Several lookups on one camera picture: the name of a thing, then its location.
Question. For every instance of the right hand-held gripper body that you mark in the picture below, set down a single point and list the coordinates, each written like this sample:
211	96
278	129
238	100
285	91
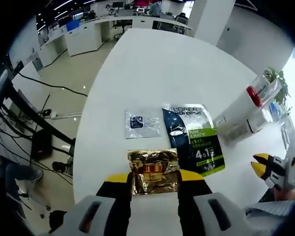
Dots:
293	172

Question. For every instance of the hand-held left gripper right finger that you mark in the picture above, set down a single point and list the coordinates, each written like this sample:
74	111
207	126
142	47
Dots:
194	209

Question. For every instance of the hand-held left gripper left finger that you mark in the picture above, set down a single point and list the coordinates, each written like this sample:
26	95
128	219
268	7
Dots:
115	209

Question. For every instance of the small clear-capped skincare bottle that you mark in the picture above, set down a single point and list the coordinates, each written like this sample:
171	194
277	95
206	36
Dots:
250	125

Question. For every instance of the gold skincare sachet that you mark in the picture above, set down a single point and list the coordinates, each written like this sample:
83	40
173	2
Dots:
152	169

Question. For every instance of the white skincare bottle red collar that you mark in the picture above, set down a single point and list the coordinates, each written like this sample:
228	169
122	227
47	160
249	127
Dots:
254	96

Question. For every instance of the dark green skincare sachet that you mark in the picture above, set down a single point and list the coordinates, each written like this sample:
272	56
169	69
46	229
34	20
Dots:
199	137

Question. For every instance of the small white skincare sachet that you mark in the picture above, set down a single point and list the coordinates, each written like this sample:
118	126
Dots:
142	125

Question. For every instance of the blue storage box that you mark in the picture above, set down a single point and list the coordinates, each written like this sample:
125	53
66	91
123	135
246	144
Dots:
73	25

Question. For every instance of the person's right hand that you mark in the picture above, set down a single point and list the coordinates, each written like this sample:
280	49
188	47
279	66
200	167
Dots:
286	195

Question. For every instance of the green potted plant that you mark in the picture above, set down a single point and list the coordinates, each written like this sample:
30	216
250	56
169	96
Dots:
279	83

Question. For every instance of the black box with red light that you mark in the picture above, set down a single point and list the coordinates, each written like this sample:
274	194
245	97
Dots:
41	145

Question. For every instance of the white power strip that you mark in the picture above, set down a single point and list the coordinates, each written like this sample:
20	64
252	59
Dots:
66	114

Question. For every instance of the white office counter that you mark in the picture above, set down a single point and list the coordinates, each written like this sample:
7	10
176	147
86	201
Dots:
83	41

